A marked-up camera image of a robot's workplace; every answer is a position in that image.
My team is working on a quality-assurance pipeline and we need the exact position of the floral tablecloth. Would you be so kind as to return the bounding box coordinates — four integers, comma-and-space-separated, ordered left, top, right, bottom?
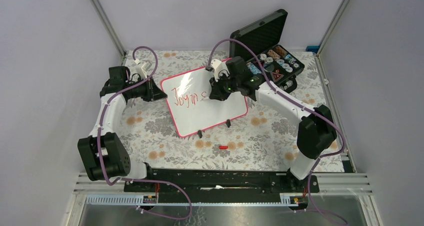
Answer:
117, 51, 327, 171

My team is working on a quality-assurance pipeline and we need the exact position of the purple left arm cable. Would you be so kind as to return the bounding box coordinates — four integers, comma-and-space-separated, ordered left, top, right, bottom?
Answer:
96, 46, 193, 221

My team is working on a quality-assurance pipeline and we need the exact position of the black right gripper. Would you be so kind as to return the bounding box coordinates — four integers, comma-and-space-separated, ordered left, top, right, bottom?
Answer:
210, 71, 241, 101

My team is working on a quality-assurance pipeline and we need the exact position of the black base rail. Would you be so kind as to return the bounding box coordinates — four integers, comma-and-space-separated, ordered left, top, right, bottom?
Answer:
124, 167, 319, 202

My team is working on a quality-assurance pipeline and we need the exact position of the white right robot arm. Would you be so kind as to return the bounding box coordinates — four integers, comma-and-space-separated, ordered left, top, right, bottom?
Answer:
205, 57, 337, 192

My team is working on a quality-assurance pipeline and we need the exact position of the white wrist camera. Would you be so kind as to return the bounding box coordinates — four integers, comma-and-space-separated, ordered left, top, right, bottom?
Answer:
205, 59, 230, 82
134, 59, 152, 79

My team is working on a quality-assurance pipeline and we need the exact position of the white cable duct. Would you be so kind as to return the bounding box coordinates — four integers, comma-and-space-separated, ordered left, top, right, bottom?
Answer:
85, 194, 299, 207

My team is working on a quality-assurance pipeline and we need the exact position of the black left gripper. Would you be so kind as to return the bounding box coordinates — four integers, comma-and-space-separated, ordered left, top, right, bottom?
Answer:
126, 75, 167, 102

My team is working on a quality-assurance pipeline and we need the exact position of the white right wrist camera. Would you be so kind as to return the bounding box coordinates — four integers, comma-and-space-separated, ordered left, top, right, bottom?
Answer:
205, 59, 230, 82

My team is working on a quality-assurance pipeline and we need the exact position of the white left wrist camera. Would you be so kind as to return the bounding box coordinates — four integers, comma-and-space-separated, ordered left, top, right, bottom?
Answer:
134, 59, 152, 79

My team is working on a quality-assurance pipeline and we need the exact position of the blue object behind frame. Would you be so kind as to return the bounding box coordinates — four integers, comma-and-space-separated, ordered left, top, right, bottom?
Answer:
305, 46, 320, 53

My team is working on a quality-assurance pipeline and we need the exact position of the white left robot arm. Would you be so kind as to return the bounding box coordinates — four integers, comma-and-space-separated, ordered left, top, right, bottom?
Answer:
77, 63, 167, 181

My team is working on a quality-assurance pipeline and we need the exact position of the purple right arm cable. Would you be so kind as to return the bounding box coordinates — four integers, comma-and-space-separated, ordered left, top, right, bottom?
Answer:
205, 38, 349, 225

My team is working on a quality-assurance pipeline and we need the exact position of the pink framed whiteboard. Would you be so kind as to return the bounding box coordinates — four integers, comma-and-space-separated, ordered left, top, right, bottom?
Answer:
160, 67, 249, 138

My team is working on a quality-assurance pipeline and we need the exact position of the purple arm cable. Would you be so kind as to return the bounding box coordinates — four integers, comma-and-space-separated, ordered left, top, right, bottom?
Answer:
205, 38, 349, 225
96, 46, 193, 221

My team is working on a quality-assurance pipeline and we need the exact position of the black poker chip case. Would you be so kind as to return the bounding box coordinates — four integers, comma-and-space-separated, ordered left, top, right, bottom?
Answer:
230, 9, 305, 93

